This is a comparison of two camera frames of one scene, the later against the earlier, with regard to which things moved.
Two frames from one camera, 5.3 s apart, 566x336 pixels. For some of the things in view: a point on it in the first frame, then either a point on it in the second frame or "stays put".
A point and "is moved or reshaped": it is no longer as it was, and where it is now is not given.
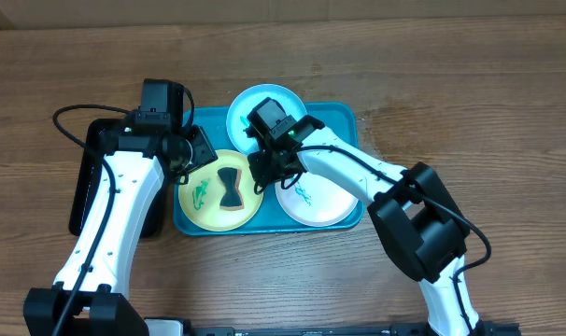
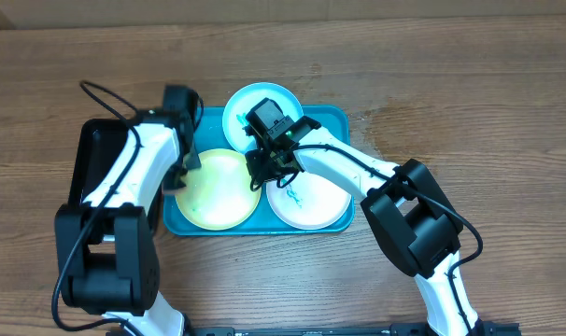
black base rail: [487, 329] stays put
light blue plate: [237, 116] stays put
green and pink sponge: [231, 198] to [174, 191]
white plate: [315, 201] is moved or reshaped
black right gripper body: [267, 171] stays put
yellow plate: [220, 196] stays put
